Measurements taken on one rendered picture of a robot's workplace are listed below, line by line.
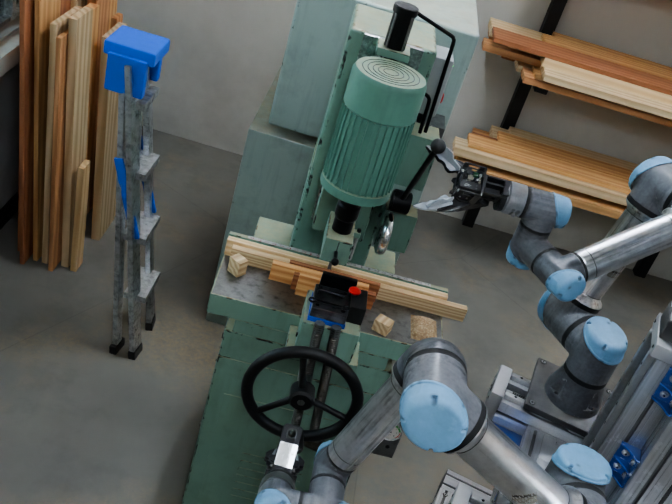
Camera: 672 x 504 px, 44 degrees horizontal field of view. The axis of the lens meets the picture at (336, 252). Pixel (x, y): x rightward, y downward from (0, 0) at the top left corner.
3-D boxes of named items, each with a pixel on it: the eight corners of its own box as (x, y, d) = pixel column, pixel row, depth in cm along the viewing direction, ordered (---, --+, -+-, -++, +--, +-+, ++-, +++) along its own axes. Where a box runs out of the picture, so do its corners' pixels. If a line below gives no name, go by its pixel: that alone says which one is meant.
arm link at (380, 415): (429, 302, 159) (302, 448, 184) (427, 337, 150) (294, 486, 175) (479, 332, 161) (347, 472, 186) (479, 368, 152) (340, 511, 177)
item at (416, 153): (393, 183, 221) (410, 134, 213) (394, 168, 229) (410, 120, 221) (423, 192, 222) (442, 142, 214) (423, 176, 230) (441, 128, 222)
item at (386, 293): (228, 260, 217) (231, 248, 215) (230, 256, 219) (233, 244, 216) (462, 321, 222) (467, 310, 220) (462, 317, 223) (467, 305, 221)
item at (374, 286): (285, 278, 217) (289, 262, 214) (285, 275, 218) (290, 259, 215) (374, 302, 219) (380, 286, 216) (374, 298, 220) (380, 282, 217)
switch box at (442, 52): (412, 111, 221) (432, 55, 212) (412, 97, 229) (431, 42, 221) (435, 118, 221) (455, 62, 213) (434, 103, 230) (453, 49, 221)
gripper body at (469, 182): (462, 159, 185) (514, 173, 186) (452, 172, 194) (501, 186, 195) (456, 190, 183) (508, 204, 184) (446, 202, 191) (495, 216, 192)
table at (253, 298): (196, 335, 199) (200, 316, 196) (221, 265, 225) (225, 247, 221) (438, 397, 203) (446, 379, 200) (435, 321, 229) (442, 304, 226)
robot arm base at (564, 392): (601, 393, 226) (617, 366, 220) (596, 426, 213) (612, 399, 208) (549, 369, 228) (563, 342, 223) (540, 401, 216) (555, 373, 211)
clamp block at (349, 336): (291, 349, 199) (300, 321, 194) (298, 315, 210) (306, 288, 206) (351, 365, 200) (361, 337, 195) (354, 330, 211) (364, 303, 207)
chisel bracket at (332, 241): (317, 264, 211) (326, 237, 206) (322, 236, 222) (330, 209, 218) (345, 272, 211) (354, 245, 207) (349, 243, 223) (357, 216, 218)
